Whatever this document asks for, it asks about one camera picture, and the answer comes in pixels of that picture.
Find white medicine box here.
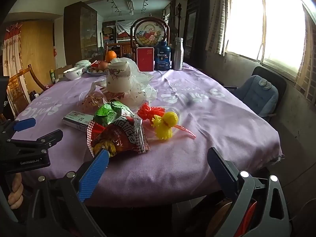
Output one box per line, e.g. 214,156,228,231
62,111,94,133

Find clear snack wrapper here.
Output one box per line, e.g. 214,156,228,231
79,90,107,115

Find red snack bag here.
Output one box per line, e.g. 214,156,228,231
87,116,150,157

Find green snack wrapper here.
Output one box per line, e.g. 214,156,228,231
93,101,134,127

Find person's left hand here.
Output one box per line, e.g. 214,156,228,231
8,173,24,210

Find wooden chair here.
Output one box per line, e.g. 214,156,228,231
7,64,47,117

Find purple tablecloth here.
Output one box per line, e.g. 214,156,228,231
14,65,282,207

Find floral curtain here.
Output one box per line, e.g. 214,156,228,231
3,23,23,77

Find white ceramic bowl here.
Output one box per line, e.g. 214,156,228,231
63,66,84,81

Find yellow yarn pompom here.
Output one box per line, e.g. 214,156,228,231
151,111,178,140

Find blue cushioned chair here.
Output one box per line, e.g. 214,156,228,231
226,66,287,121

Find white lidded bowl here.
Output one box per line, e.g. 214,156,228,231
74,60,91,69

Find red yarn pompom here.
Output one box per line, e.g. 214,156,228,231
137,103,166,121

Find red apple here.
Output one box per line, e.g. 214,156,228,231
98,61,108,71

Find floral paper cup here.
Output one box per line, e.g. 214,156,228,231
107,61,132,93

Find clear plastic bag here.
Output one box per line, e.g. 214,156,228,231
88,57,157,109

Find orange fruit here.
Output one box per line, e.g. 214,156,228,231
105,50,117,63

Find dark wooden cabinet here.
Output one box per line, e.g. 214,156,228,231
63,2,98,65

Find silver metal bottle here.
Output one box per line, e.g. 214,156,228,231
172,38,184,71

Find red box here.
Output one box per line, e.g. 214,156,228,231
137,47,154,72

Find blue fish oil bottle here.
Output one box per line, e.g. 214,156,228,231
154,41,171,71

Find decorative fruit basket plate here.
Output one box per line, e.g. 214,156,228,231
130,17,170,53

